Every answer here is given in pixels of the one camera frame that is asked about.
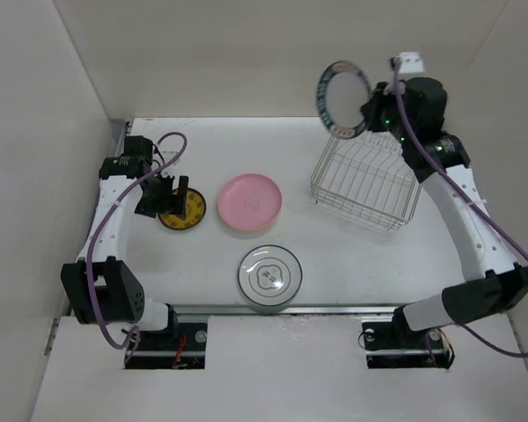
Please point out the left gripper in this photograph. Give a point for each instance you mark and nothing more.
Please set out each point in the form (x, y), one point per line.
(170, 203)

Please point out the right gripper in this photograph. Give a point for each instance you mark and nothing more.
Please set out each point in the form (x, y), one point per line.
(370, 108)

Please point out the small brown plate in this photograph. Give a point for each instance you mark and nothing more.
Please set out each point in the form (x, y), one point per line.
(196, 208)

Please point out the green rimmed white plate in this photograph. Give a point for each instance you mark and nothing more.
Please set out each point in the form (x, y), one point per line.
(343, 87)

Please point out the wire dish rack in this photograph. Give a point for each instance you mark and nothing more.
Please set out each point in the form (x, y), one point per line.
(366, 179)

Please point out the pink rimmed plate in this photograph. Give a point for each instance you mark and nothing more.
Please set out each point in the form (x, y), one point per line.
(250, 193)

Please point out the white patterned plate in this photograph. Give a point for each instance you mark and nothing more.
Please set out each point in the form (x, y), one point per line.
(270, 276)

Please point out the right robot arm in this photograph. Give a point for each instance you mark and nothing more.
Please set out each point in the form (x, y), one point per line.
(494, 281)

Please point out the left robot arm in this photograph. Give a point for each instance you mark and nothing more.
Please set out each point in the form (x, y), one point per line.
(100, 286)

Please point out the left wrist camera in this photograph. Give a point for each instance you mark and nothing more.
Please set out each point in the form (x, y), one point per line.
(169, 158)

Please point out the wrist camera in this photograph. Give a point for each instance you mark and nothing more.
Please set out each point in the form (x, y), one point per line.
(169, 158)
(407, 63)

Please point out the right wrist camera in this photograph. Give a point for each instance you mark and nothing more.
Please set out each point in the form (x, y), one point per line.
(407, 63)

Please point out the front aluminium rail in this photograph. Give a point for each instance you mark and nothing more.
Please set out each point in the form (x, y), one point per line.
(290, 309)

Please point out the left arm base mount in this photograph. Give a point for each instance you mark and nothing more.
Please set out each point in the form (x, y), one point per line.
(181, 349)

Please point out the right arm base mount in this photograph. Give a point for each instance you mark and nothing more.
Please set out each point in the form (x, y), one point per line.
(386, 350)

